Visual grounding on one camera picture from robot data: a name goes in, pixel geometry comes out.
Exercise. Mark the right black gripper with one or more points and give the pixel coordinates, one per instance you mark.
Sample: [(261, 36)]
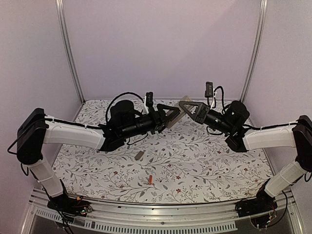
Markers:
[(203, 116)]

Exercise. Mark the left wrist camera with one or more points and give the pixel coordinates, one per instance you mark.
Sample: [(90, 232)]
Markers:
[(148, 102)]

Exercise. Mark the floral patterned table mat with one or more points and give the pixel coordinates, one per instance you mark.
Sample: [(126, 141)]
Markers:
[(187, 163)]

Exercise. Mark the right aluminium frame post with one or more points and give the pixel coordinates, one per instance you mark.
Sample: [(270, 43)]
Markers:
[(255, 50)]

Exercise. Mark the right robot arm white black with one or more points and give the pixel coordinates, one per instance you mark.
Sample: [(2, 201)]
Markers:
[(241, 138)]

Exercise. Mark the aluminium frame post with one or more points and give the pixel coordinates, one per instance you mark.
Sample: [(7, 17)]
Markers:
[(68, 49), (255, 50)]

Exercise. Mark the aluminium front rail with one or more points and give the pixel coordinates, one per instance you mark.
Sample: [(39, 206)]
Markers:
[(112, 217)]

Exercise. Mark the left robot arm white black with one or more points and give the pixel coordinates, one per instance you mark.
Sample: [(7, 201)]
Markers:
[(39, 129)]

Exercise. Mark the left aluminium frame post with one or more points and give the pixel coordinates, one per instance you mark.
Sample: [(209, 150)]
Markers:
[(68, 49)]

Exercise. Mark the grey remote battery cover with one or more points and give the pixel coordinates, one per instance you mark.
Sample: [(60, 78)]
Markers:
[(139, 155)]

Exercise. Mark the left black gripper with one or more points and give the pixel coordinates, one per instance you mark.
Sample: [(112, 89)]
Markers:
[(162, 117)]

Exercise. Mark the orange battery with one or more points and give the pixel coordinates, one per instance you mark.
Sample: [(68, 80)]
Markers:
[(150, 180)]

